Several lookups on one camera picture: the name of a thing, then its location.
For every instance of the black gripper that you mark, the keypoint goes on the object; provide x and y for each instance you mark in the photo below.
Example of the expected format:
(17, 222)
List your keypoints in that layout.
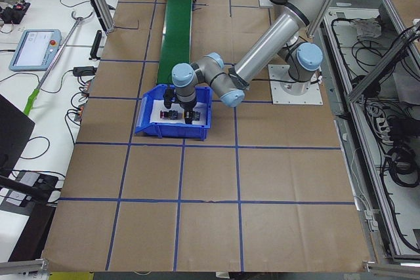
(188, 107)

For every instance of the yellow mushroom push button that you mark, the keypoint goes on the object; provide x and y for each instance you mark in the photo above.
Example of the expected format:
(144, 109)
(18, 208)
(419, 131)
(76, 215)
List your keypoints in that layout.
(196, 116)

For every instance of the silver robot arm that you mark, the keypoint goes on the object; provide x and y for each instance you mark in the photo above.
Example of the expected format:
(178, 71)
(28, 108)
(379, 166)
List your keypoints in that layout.
(230, 85)

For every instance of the red mushroom push button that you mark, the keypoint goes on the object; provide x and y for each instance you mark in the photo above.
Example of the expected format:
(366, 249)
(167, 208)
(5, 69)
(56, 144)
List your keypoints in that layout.
(170, 115)

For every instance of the blue source bin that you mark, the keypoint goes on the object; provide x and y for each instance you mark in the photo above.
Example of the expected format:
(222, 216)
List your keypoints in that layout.
(177, 130)

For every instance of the white foam pad source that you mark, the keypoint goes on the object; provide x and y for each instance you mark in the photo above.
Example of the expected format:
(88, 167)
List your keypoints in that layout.
(159, 106)

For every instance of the green conveyor belt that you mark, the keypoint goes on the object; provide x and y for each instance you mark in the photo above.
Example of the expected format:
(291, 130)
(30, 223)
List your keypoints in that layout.
(175, 45)

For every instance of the black power adapter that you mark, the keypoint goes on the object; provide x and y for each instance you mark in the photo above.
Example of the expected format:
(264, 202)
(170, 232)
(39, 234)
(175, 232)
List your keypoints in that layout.
(80, 71)

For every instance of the teach pendant tablet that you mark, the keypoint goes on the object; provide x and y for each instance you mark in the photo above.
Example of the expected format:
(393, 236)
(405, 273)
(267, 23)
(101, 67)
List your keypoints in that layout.
(36, 50)

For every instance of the black monitor corner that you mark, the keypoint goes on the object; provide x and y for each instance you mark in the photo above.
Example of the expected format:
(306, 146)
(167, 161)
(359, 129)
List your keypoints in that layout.
(16, 129)

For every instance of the green handled reacher grabber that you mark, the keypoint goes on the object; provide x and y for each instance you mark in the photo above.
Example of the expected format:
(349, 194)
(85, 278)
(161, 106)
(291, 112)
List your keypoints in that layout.
(32, 97)

